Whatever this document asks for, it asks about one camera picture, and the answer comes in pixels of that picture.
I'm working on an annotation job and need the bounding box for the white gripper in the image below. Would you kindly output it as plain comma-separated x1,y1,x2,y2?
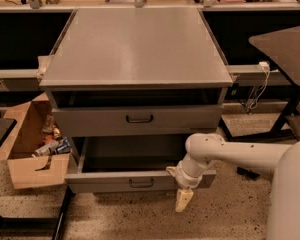
166,157,207,212

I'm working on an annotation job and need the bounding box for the grey drawer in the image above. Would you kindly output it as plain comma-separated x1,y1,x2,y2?
52,105,223,137
64,135,218,195

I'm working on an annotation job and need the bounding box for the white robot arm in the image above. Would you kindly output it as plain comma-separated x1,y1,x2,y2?
167,133,300,240

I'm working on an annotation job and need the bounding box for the grey top drawer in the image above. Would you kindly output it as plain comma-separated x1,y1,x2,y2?
52,105,223,137

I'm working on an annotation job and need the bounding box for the grey drawer cabinet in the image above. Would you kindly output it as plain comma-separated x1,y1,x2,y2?
38,6,234,142

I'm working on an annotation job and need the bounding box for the crumpled packaging in box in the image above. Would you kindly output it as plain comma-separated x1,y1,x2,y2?
31,114,71,157

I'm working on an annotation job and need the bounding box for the brown cardboard box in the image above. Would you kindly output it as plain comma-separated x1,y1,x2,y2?
0,94,70,189

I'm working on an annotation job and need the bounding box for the black round side table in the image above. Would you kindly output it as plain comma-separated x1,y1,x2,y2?
218,23,300,180

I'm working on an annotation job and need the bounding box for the white power adapter with cable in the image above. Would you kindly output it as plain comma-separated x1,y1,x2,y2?
244,61,270,113

